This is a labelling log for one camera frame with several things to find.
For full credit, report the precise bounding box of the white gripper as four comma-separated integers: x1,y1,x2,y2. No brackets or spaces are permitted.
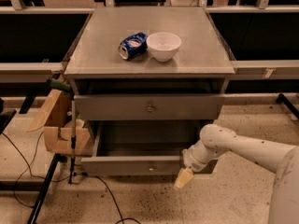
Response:
174,143,217,189

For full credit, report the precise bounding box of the grey drawer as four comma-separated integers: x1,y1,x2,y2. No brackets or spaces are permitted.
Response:
75,94,224,120
82,120,207,176

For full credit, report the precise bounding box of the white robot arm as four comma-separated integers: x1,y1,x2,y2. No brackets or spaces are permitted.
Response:
175,124,299,224

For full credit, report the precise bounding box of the grey drawer cabinet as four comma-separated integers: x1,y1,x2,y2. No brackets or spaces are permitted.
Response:
64,6,236,175

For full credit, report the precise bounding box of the grey top drawer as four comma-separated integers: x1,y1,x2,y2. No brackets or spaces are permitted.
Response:
75,94,224,120

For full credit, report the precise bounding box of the black stand foot right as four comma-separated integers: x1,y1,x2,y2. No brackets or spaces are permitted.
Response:
276,93,299,119

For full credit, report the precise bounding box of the black metal stand leg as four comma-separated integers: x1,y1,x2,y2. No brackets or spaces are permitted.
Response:
27,154,62,224

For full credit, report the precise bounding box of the white bowl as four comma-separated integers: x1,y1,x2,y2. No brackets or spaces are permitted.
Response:
147,32,181,62

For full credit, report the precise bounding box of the crushed blue soda can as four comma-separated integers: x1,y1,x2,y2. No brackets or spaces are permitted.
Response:
119,32,148,60

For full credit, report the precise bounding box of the cardboard box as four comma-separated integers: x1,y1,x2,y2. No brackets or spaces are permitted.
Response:
26,75,92,156

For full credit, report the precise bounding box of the green handled pole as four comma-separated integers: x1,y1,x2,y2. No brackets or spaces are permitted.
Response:
48,78,77,184

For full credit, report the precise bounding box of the black floor cable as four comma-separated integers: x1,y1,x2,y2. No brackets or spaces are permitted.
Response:
0,131,142,224

